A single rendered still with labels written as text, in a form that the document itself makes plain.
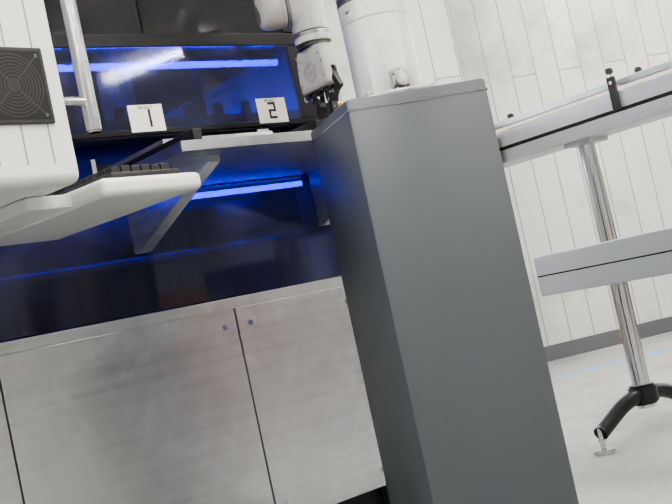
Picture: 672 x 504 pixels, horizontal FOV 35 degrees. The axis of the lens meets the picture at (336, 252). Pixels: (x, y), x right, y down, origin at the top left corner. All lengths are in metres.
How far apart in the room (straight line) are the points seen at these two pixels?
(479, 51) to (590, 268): 2.94
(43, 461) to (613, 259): 1.65
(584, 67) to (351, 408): 3.86
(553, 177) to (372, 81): 4.08
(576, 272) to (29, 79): 1.89
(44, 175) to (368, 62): 0.59
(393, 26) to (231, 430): 0.97
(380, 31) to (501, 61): 4.06
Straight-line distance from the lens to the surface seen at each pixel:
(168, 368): 2.27
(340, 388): 2.52
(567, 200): 5.89
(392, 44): 1.85
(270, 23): 2.41
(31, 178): 1.60
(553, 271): 3.16
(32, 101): 1.63
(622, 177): 6.07
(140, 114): 2.35
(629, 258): 3.00
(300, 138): 2.05
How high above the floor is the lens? 0.54
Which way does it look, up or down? 3 degrees up
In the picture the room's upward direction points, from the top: 12 degrees counter-clockwise
